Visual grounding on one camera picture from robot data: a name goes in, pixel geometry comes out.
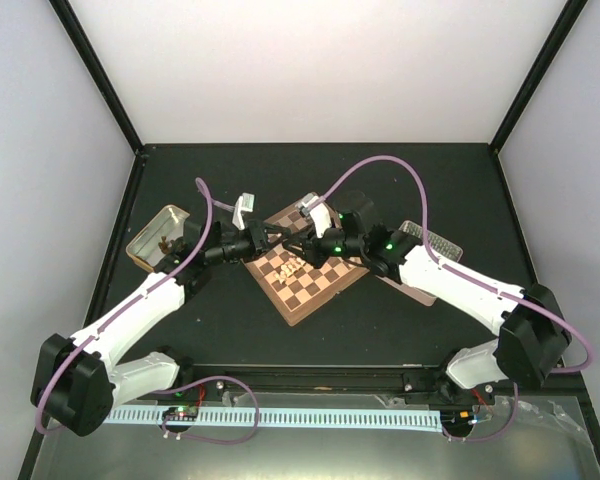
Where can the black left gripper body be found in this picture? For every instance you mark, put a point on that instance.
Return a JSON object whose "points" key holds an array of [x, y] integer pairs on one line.
{"points": [[247, 248]]}

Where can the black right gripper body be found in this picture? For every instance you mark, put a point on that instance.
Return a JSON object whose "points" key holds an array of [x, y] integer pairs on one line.
{"points": [[352, 247]]}

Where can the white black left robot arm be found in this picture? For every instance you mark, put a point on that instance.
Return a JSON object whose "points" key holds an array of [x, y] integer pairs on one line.
{"points": [[80, 379]]}

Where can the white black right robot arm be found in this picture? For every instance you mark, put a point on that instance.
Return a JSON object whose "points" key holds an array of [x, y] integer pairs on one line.
{"points": [[527, 343]]}

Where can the wooden chess board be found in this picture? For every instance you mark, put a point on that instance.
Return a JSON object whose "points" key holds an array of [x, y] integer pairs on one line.
{"points": [[309, 289]]}

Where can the dark chess pieces pile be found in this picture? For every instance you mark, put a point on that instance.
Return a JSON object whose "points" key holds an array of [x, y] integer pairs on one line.
{"points": [[166, 246]]}

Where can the left controller circuit board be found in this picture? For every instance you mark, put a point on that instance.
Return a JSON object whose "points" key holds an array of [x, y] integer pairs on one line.
{"points": [[180, 413]]}

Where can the controller circuit board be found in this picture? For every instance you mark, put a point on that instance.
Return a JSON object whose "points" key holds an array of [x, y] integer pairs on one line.
{"points": [[463, 417], [180, 413]]}

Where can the right controller circuit board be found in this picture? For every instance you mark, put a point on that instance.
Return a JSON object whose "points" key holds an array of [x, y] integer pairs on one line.
{"points": [[463, 417]]}

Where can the light wooden bishop piece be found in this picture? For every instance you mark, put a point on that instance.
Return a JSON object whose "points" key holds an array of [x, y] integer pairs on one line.
{"points": [[293, 264]]}

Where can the light wooden knight piece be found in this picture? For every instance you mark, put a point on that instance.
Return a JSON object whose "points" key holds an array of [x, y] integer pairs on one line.
{"points": [[284, 275]]}

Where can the yellow bear tin box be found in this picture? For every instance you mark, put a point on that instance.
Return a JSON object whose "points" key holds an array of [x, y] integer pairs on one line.
{"points": [[154, 241]]}

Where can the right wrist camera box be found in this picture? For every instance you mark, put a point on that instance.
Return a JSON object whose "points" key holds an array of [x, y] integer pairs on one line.
{"points": [[312, 207]]}

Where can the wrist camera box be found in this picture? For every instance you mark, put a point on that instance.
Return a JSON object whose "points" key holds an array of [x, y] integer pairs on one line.
{"points": [[312, 207], [244, 205]]}

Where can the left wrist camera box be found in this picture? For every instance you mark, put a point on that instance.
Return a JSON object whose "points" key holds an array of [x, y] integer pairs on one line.
{"points": [[244, 205]]}

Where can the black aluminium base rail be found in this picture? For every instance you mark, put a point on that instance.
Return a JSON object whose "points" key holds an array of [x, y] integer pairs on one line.
{"points": [[417, 384]]}

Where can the white slotted cable duct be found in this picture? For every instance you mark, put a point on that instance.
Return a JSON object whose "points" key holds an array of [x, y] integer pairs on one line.
{"points": [[312, 418]]}

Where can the black frame post left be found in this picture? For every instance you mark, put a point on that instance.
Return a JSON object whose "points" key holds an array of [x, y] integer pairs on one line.
{"points": [[83, 46]]}

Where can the black frame post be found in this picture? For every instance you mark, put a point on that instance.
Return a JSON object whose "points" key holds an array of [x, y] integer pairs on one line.
{"points": [[552, 45], [83, 46]]}

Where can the black frame post right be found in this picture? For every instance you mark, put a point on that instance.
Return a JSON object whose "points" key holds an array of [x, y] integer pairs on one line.
{"points": [[552, 45]]}

